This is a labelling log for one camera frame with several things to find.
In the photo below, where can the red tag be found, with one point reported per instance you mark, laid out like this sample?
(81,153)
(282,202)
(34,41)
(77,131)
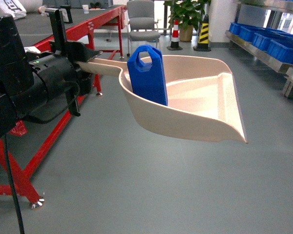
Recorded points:
(19,129)

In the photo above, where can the blue plastic part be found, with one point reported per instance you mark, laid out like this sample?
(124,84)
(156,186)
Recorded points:
(147,76)

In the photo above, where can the white plastic bag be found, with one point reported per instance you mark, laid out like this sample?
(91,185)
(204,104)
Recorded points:
(13,7)

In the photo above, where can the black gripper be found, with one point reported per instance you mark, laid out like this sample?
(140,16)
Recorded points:
(54,72)

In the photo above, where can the grey office chair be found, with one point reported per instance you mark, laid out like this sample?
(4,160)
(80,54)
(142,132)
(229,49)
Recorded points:
(142,25)

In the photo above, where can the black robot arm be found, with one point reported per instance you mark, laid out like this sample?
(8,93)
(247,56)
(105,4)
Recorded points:
(30,80)

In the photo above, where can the beige plastic dustpan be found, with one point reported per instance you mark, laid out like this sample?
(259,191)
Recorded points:
(202,98)

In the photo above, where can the potted green plant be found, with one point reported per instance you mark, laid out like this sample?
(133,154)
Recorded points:
(189,14)

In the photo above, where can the white paper cup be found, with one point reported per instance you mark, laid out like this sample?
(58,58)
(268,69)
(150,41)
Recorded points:
(85,8)

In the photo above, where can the red workbench frame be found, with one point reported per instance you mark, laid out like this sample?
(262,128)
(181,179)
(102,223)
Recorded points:
(19,178)

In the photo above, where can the blue crate behind left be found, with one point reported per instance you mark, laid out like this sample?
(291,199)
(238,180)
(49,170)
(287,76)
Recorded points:
(246,33)

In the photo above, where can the blue crate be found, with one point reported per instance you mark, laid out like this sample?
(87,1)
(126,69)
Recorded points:
(282,50)
(246,33)
(262,40)
(235,28)

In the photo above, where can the red white traffic cone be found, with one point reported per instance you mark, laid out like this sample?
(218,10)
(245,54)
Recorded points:
(174,44)

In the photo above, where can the yellow black striped bollard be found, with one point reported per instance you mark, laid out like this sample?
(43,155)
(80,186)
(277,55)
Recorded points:
(203,38)

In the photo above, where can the blue crate behind right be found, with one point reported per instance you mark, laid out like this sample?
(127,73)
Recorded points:
(235,28)

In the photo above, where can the blue crate front right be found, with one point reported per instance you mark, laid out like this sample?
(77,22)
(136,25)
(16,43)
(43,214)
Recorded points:
(262,40)

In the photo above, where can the blue crate front left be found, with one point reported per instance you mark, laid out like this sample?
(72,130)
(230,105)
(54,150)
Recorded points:
(282,50)

